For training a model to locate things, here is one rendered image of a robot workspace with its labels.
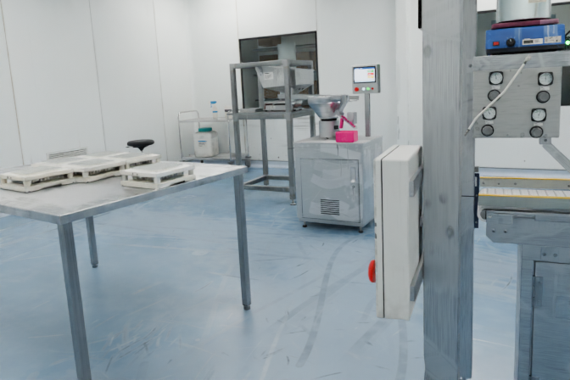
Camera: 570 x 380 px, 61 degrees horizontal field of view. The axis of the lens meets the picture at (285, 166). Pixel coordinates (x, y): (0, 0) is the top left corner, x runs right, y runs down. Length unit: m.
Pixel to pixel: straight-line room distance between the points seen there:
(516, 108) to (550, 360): 0.79
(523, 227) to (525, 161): 5.03
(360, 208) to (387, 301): 3.25
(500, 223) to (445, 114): 0.79
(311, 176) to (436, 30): 3.37
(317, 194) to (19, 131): 3.55
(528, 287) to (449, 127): 0.94
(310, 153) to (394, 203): 3.37
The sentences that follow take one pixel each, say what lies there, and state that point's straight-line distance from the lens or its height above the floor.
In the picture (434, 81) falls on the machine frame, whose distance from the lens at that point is 0.84.
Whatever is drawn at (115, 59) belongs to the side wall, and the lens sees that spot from 7.15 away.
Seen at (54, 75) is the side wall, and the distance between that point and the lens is 6.51.
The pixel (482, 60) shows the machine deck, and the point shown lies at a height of 1.29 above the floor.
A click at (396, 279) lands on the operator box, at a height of 0.94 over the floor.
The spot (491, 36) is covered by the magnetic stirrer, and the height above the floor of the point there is 1.35.
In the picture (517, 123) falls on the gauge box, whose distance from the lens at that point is 1.50.
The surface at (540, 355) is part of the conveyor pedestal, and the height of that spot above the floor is 0.38.
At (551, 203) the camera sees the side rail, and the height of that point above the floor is 0.88.
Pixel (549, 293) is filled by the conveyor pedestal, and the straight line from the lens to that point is 1.71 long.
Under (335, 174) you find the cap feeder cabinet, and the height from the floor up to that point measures 0.50.
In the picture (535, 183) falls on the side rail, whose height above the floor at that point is 0.88.
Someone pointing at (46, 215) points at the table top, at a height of 0.81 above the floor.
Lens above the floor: 1.24
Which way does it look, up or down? 9 degrees down
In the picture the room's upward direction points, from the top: 3 degrees counter-clockwise
